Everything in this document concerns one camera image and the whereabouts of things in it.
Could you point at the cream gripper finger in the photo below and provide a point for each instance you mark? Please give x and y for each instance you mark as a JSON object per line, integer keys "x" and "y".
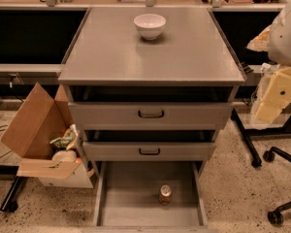
{"x": 266, "y": 113}
{"x": 278, "y": 93}

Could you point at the orange soda can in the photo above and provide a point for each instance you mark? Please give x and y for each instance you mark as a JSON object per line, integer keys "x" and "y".
{"x": 165, "y": 194}

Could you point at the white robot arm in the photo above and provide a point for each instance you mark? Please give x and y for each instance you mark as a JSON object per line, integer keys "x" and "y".
{"x": 279, "y": 51}

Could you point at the grey drawer cabinet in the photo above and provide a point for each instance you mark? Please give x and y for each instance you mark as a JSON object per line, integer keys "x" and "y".
{"x": 189, "y": 53}

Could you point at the grey bottom drawer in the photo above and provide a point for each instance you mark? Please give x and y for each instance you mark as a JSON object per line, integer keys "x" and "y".
{"x": 128, "y": 197}

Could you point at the grey drawer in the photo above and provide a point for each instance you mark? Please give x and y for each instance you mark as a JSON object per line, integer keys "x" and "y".
{"x": 128, "y": 197}
{"x": 149, "y": 108}
{"x": 148, "y": 145}

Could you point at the grey middle drawer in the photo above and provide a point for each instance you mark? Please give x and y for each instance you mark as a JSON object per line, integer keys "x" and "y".
{"x": 148, "y": 145}

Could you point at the grey top drawer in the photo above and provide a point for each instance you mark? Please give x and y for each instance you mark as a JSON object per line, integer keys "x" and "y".
{"x": 149, "y": 108}

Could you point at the white ceramic bowl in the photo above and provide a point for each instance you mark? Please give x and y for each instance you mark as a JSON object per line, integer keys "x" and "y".
{"x": 150, "y": 26}

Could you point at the green snack bag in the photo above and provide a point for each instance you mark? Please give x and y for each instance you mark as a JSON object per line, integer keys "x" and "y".
{"x": 68, "y": 140}

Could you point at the white round object in box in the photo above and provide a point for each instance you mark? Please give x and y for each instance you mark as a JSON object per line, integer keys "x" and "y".
{"x": 65, "y": 156}

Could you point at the open cardboard box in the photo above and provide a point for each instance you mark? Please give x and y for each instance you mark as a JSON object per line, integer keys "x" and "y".
{"x": 40, "y": 119}

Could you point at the black left stand leg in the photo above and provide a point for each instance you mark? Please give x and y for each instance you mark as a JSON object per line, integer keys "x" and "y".
{"x": 9, "y": 203}

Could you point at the black table leg frame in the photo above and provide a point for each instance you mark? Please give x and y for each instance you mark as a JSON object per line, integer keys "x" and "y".
{"x": 269, "y": 155}

